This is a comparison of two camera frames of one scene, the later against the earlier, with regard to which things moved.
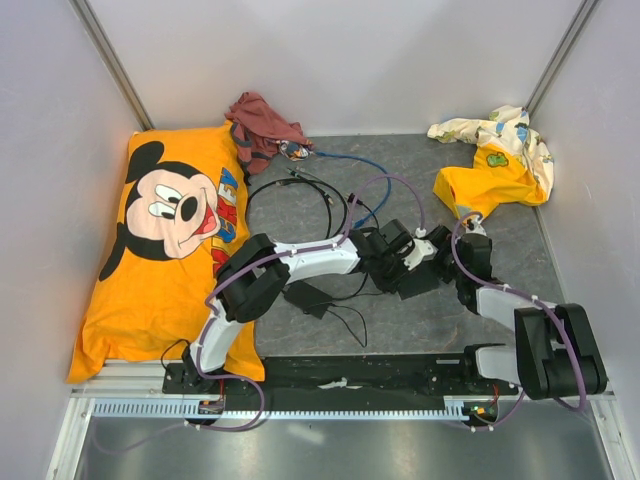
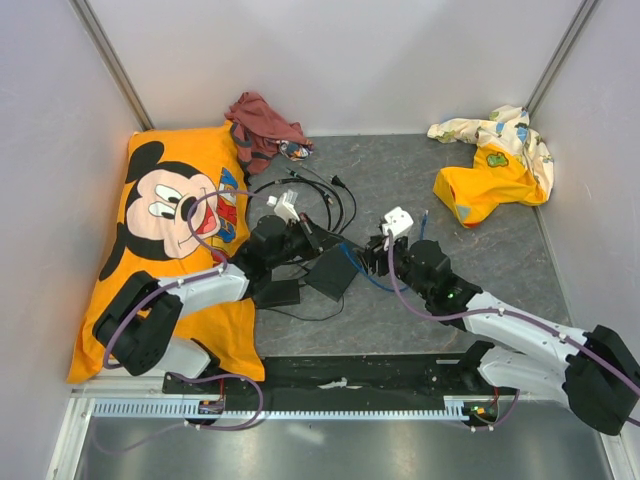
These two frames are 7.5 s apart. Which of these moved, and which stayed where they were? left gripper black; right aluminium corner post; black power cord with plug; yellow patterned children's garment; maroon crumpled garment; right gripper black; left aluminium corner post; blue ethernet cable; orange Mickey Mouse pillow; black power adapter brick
Moved: right gripper black; left gripper black; blue ethernet cable; black power adapter brick; black power cord with plug
Stayed: left aluminium corner post; yellow patterned children's garment; right aluminium corner post; maroon crumpled garment; orange Mickey Mouse pillow
